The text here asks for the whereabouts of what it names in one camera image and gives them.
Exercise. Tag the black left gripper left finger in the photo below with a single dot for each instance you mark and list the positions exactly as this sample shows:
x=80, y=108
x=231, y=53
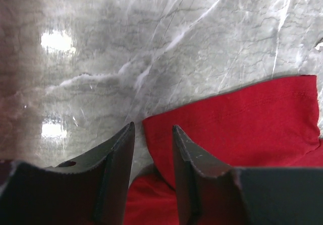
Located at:
x=88, y=189

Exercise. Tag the dark red t shirt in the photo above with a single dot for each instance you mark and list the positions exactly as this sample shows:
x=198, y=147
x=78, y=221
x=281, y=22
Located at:
x=271, y=123

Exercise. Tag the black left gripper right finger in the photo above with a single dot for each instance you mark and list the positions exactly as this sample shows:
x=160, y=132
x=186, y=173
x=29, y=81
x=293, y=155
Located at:
x=209, y=191

